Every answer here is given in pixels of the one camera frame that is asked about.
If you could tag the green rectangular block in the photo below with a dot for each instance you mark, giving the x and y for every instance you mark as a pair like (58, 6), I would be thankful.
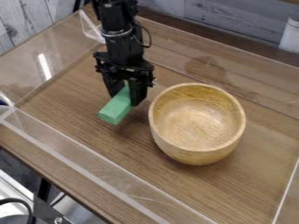
(117, 108)

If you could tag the clear acrylic corner bracket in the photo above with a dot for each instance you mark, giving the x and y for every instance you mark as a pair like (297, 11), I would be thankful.
(91, 30)

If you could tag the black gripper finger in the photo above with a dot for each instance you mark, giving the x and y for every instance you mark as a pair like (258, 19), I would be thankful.
(114, 83)
(138, 91)

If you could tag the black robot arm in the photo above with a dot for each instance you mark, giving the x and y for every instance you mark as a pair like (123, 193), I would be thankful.
(117, 15)

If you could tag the light wooden bowl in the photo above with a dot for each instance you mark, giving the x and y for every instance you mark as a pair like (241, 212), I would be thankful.
(198, 122)

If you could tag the black metal table leg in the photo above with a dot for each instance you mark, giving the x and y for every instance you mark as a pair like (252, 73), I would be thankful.
(45, 190)

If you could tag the clear acrylic tray wall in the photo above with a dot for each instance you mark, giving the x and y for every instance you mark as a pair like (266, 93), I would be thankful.
(109, 165)

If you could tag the white cylinder container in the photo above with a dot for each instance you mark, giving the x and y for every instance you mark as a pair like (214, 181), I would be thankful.
(290, 38)

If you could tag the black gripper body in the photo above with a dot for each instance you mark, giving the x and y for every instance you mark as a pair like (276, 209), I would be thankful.
(123, 58)

